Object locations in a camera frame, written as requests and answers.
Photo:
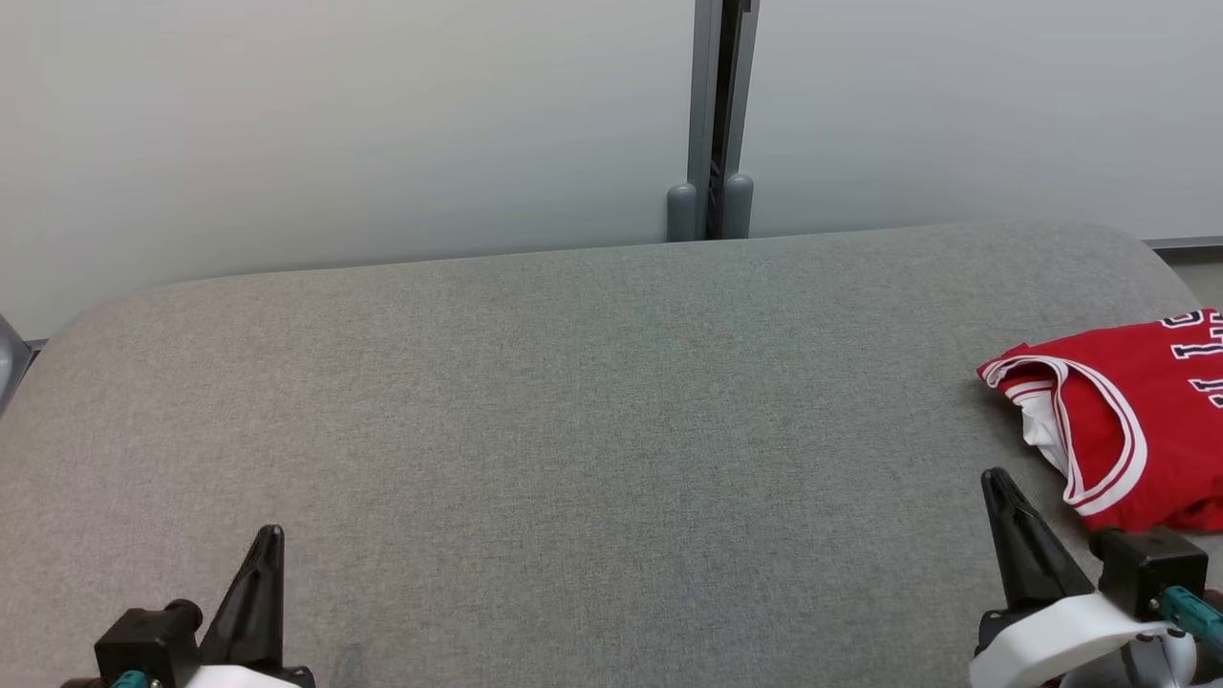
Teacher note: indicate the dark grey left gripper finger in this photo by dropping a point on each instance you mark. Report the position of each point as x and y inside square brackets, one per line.
[250, 612]

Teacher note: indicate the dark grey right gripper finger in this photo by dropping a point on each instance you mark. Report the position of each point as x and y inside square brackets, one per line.
[1032, 564]

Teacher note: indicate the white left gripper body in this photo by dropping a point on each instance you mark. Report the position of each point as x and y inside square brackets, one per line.
[248, 678]

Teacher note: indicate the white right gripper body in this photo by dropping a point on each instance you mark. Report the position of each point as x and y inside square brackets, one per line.
[1041, 640]

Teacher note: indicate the red basketball jersey with number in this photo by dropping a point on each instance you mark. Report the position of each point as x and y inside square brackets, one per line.
[1166, 420]

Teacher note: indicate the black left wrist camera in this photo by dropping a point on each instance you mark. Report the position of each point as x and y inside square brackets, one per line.
[143, 640]

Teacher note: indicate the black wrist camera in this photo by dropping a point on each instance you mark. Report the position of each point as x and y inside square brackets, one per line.
[143, 640]
[1147, 569]

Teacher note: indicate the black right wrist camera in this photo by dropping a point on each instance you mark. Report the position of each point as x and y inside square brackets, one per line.
[1147, 569]

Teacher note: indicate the grey double partition post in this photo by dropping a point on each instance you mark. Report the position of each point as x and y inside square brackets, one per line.
[712, 115]

